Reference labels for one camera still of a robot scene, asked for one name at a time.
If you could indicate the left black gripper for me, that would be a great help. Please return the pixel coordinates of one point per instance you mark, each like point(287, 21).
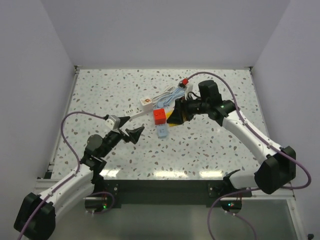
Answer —
point(133, 134)

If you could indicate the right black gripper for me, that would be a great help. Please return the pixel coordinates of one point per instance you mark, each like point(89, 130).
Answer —
point(181, 111)

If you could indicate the yellow cube plug adapter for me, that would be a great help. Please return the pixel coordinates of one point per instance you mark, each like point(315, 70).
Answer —
point(176, 118)

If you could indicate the white power strip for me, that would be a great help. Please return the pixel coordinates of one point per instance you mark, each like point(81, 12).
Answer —
point(135, 112)

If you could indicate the red cube plug adapter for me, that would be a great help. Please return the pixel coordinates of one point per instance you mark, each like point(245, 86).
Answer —
point(159, 116)

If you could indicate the white cube plug adapter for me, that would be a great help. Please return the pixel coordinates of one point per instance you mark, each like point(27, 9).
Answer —
point(146, 103)

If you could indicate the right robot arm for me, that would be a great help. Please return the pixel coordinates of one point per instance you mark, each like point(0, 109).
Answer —
point(275, 167)

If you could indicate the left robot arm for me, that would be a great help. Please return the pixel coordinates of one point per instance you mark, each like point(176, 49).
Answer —
point(39, 213)

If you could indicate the blue power strip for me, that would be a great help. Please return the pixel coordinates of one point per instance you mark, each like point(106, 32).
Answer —
point(162, 131)

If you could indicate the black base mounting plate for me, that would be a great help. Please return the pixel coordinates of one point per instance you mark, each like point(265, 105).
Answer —
point(116, 193)

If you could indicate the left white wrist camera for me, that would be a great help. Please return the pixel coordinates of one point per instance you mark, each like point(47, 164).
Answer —
point(112, 122)

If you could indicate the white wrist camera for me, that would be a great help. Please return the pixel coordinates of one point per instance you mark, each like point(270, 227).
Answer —
point(186, 86)
point(112, 122)

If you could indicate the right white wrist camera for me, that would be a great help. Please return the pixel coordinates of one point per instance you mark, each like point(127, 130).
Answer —
point(186, 86)

